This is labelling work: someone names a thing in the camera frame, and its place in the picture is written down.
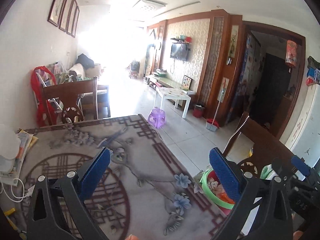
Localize person's right hand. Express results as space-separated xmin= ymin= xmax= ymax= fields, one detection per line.
xmin=293 ymin=230 xmax=304 ymax=240

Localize person's left hand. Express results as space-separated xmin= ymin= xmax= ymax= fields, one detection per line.
xmin=125 ymin=235 xmax=139 ymax=240

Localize white refrigerator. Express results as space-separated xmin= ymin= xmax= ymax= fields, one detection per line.
xmin=286 ymin=85 xmax=319 ymax=166

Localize dark wooden chair near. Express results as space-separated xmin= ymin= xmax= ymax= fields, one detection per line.
xmin=222 ymin=112 xmax=298 ymax=178

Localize dark wooden chair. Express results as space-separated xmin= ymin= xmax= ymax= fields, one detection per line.
xmin=42 ymin=82 xmax=98 ymax=126
xmin=222 ymin=112 xmax=298 ymax=178

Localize red bin with green rim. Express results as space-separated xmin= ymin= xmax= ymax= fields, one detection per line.
xmin=200 ymin=168 xmax=235 ymax=215

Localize orange plastic snack bag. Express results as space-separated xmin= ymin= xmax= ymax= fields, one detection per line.
xmin=215 ymin=187 xmax=235 ymax=204

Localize stack of magazines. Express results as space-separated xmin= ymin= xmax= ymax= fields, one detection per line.
xmin=1 ymin=129 xmax=38 ymax=186

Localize white desk lamp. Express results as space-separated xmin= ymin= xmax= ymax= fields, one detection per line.
xmin=0 ymin=124 xmax=21 ymax=173

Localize mop with red base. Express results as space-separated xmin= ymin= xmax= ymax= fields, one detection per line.
xmin=206 ymin=89 xmax=225 ymax=132

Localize red bag on rack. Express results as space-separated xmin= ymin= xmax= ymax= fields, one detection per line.
xmin=30 ymin=66 xmax=57 ymax=127

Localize patterned tablecloth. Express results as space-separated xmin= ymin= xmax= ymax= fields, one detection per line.
xmin=20 ymin=115 xmax=226 ymax=239

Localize small red waste bin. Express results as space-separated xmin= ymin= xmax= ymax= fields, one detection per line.
xmin=193 ymin=104 xmax=205 ymax=118

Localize dark wooden chair far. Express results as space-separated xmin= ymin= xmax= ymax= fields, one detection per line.
xmin=42 ymin=82 xmax=98 ymax=126

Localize purple plastic stool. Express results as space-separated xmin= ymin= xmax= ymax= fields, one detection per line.
xmin=147 ymin=107 xmax=166 ymax=129

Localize white coffee table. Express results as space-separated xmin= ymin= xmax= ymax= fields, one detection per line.
xmin=153 ymin=87 xmax=191 ymax=119

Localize white lamp cable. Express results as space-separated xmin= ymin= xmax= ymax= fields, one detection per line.
xmin=0 ymin=174 xmax=34 ymax=203

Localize wall mounted television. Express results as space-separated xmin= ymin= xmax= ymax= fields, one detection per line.
xmin=170 ymin=43 xmax=190 ymax=61

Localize framed wall pictures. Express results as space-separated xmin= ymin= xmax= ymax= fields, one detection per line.
xmin=47 ymin=0 xmax=80 ymax=38

